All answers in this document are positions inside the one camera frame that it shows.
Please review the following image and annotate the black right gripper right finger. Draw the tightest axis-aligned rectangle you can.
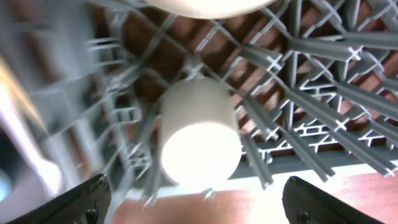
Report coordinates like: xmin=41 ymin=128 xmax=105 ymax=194
xmin=282 ymin=176 xmax=380 ymax=224

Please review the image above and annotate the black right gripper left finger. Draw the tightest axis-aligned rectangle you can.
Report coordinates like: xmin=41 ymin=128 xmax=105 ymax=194
xmin=9 ymin=174 xmax=111 ymax=224

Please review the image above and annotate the light blue cup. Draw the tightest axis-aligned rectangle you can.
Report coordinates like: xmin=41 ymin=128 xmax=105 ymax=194
xmin=0 ymin=169 xmax=12 ymax=202

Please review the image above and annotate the white cup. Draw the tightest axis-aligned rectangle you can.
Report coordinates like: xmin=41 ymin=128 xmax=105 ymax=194
xmin=159 ymin=78 xmax=242 ymax=187

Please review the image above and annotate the beige bowl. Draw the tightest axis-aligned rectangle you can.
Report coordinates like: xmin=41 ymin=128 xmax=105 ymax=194
xmin=145 ymin=0 xmax=275 ymax=19

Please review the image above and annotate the white plastic fork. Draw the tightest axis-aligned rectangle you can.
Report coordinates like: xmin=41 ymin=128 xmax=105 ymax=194
xmin=1 ymin=101 xmax=63 ymax=198

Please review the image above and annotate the grey dishwasher rack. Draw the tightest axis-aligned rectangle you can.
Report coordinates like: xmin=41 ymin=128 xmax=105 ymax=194
xmin=1 ymin=1 xmax=397 ymax=202

